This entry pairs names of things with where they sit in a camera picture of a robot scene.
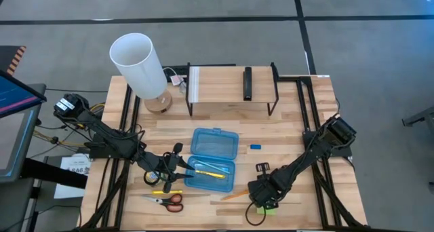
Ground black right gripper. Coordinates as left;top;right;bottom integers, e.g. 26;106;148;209
247;162;284;210

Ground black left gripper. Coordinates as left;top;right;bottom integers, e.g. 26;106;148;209
144;142;196;194

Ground yellow pen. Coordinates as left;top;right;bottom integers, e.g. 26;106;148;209
195;170;226;180

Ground yellow green crayon box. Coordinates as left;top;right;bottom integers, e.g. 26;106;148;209
144;171;162;187

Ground orange pencil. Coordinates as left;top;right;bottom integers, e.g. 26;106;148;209
220;189;251;201

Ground blue translucent plastic pencil box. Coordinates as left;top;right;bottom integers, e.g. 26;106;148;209
184;128;239;193

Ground green sticky notes pad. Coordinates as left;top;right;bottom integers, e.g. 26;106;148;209
256;206;277;216

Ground wooden shelf black metal legs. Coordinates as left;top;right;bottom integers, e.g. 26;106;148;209
185;62;280;117

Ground black stapler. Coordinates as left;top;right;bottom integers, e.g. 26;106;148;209
243;66;254;102

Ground white printed paper sheet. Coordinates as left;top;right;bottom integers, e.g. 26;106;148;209
54;155;92;199

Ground white shade wooden base lamp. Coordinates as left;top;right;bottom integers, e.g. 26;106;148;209
108;33;173;115

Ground grey screen monitor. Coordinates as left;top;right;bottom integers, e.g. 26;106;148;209
0;104;42;185

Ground blue screen monitor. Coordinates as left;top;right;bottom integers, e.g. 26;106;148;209
0;70;47;119

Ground hazard striped black mat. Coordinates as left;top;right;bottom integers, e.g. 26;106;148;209
0;45;27;77

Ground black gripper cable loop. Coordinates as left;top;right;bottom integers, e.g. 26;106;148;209
245;200;268;227

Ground red black handled scissors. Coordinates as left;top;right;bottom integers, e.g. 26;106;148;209
142;193;184;213

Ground black aluminium frame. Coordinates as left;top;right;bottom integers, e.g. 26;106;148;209
277;75;368;230
81;84;142;230

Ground yellow cables bundle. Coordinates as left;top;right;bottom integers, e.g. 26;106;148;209
33;102;106;148

